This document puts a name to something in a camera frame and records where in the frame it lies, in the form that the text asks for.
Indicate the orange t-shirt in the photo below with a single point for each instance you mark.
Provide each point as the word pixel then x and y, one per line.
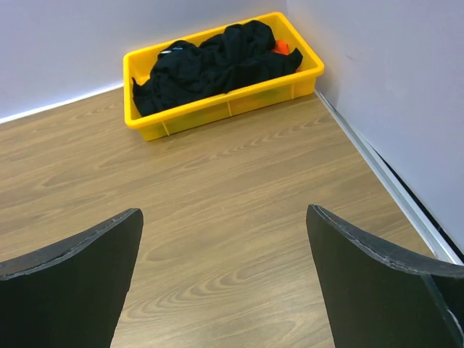
pixel 281 47

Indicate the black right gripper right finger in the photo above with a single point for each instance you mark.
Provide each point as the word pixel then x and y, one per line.
pixel 379 294

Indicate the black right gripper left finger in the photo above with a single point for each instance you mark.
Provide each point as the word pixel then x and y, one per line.
pixel 71 293

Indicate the aluminium table edge rail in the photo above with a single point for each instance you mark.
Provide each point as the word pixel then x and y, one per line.
pixel 422 224

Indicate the black t-shirt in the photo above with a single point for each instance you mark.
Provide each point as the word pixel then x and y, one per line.
pixel 241 56

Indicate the yellow plastic bin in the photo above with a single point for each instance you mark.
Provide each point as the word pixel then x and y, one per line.
pixel 138 64

